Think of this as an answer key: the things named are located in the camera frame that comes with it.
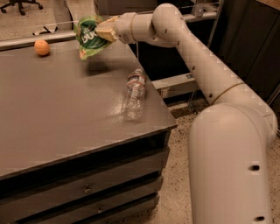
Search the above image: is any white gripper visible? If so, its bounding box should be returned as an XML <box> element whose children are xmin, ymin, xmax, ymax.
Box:
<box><xmin>94</xmin><ymin>12</ymin><xmax>136</xmax><ymax>44</ymax></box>

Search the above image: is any green rice chip bag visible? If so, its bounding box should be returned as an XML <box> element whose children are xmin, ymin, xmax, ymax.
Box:
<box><xmin>73</xmin><ymin>15</ymin><xmax>111</xmax><ymax>60</ymax></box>

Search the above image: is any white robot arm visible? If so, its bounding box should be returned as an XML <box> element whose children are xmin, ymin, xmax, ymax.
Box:
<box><xmin>95</xmin><ymin>3</ymin><xmax>277</xmax><ymax>224</ymax></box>

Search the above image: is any clear plastic water bottle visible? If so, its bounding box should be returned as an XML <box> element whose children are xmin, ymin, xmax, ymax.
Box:
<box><xmin>122</xmin><ymin>68</ymin><xmax>146</xmax><ymax>121</ymax></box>

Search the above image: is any orange fruit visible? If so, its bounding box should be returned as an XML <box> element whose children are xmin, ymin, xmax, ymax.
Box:
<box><xmin>34</xmin><ymin>39</ymin><xmax>50</xmax><ymax>56</ymax></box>

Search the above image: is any black office chair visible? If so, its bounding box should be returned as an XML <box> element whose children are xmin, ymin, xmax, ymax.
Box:
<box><xmin>0</xmin><ymin>0</ymin><xmax>44</xmax><ymax>16</ymax></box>

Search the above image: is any grey drawer cabinet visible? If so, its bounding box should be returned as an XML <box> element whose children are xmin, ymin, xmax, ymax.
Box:
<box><xmin>0</xmin><ymin>129</ymin><xmax>172</xmax><ymax>224</ymax></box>

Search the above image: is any grey metal rail frame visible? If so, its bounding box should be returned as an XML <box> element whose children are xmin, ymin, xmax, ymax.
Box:
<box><xmin>0</xmin><ymin>0</ymin><xmax>224</xmax><ymax>99</ymax></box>

